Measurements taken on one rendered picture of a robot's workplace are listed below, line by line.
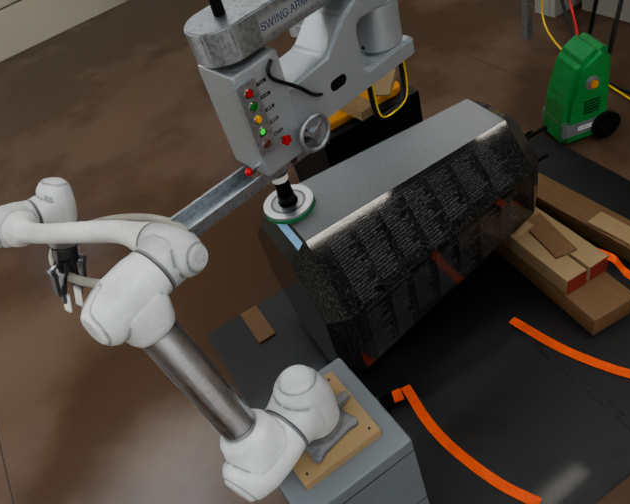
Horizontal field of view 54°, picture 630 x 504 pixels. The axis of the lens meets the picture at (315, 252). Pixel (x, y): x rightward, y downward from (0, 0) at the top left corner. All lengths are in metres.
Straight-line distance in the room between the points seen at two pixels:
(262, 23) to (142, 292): 1.06
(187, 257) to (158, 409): 1.97
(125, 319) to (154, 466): 1.83
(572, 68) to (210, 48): 2.37
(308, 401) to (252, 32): 1.16
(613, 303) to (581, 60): 1.45
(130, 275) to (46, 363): 2.55
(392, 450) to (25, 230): 1.20
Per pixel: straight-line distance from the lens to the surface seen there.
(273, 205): 2.57
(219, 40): 2.06
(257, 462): 1.69
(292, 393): 1.72
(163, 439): 3.22
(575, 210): 3.51
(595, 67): 3.90
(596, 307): 3.06
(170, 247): 1.45
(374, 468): 1.92
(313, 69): 2.33
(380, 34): 2.57
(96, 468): 3.33
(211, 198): 2.38
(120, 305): 1.40
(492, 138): 2.79
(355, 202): 2.54
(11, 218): 1.84
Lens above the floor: 2.51
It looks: 43 degrees down
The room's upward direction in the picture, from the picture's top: 19 degrees counter-clockwise
